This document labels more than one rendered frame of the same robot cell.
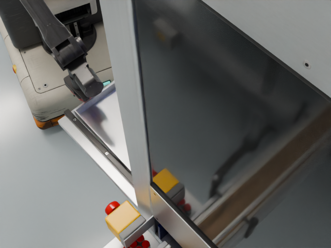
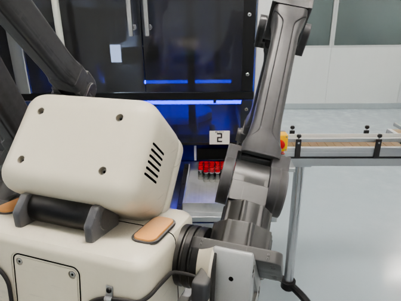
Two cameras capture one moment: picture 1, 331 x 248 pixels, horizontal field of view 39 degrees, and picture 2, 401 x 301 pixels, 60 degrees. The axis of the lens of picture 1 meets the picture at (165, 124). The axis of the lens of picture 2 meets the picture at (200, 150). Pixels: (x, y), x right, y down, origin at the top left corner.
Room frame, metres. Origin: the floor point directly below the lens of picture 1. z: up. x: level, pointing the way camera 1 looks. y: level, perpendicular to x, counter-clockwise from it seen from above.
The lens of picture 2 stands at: (1.64, 0.82, 1.49)
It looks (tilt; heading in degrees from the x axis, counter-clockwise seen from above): 21 degrees down; 223
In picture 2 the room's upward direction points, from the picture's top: 1 degrees counter-clockwise
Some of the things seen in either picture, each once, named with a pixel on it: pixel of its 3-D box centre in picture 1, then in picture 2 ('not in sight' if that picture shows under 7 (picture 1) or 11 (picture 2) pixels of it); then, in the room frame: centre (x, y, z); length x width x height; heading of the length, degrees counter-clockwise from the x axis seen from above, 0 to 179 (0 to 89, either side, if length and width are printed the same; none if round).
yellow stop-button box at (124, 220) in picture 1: (125, 223); (277, 140); (0.37, 0.10, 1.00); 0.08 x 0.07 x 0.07; 41
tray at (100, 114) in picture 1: (143, 124); (220, 185); (0.71, 0.07, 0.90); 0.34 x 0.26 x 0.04; 40
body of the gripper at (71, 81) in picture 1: (81, 78); not in sight; (0.80, 0.24, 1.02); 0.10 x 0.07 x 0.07; 41
